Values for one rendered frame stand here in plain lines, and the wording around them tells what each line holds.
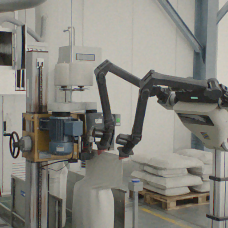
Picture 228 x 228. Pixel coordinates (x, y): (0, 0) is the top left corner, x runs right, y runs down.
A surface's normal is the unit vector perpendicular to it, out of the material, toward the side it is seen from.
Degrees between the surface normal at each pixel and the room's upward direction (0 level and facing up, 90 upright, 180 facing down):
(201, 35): 90
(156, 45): 90
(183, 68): 90
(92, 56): 90
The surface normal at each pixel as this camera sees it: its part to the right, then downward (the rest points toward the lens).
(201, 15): -0.85, 0.02
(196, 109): -0.54, -0.76
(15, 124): 0.52, 0.05
